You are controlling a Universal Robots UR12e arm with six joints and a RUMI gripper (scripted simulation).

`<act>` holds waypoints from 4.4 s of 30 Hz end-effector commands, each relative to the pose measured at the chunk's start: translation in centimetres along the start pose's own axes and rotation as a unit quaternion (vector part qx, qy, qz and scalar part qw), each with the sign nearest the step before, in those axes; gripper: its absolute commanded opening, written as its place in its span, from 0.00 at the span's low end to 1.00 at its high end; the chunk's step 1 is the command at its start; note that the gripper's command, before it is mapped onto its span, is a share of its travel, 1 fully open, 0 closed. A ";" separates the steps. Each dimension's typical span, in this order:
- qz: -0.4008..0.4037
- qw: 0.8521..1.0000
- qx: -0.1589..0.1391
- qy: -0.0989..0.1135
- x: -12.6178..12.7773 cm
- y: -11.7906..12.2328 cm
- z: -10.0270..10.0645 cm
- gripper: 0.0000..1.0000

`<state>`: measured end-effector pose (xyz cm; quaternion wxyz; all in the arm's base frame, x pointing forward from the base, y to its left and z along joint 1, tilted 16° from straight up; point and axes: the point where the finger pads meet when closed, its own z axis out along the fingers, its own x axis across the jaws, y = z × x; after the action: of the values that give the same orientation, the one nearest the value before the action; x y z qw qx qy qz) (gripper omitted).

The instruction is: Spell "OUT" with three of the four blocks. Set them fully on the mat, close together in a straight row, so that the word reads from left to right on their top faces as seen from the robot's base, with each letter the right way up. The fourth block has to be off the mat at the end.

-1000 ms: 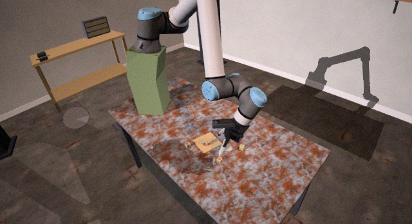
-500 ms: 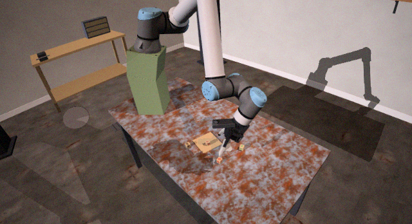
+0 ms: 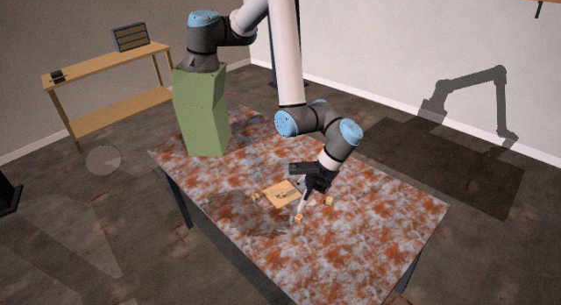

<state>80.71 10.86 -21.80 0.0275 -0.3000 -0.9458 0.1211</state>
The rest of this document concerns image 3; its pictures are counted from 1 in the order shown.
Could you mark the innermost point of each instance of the tan flat mat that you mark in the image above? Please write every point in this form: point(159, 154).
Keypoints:
point(273, 194)

